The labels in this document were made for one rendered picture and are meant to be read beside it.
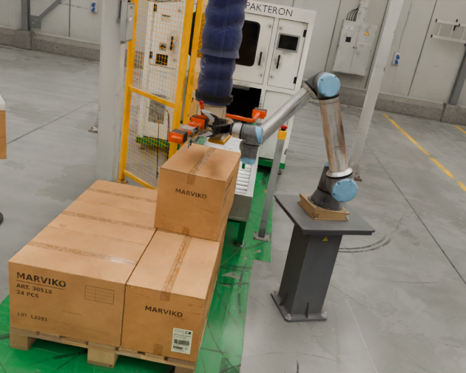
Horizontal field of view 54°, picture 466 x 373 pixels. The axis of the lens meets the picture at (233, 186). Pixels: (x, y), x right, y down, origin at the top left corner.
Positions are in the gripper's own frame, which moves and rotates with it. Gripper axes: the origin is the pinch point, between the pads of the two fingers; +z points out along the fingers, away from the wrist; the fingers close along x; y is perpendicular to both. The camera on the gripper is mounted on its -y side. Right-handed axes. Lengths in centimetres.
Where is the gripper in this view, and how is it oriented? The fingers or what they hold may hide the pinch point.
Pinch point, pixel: (198, 123)
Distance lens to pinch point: 260.7
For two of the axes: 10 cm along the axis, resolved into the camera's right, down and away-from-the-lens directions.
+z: -9.6, -2.2, 1.5
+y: 2.2, -3.3, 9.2
